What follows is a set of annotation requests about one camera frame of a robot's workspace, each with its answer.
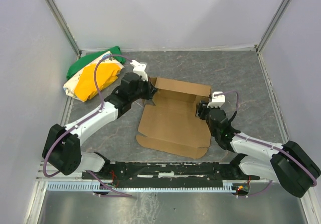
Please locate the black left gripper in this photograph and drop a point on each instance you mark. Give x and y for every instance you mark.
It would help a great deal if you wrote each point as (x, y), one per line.
(149, 90)

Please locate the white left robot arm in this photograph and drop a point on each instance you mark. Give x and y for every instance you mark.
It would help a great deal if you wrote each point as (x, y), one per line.
(63, 144)

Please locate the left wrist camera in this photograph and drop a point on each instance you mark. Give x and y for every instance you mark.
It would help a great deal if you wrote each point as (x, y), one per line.
(139, 69)

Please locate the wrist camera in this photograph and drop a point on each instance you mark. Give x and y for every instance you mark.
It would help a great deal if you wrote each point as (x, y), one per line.
(217, 99)
(139, 69)

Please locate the green yellow white cloth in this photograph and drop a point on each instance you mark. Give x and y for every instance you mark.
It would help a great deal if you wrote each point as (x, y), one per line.
(93, 71)

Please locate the light blue slotted cable duct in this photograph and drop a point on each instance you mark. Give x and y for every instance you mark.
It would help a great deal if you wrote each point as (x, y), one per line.
(97, 187)

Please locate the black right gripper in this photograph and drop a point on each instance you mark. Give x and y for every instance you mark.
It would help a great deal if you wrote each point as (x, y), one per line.
(202, 109)

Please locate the brown cardboard box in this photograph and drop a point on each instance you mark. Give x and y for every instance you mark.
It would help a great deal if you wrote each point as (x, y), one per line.
(170, 124)

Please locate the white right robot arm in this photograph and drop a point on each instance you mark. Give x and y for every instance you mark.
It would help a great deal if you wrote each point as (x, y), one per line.
(287, 164)

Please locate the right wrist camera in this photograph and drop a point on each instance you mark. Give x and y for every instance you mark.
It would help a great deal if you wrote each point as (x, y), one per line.
(217, 99)

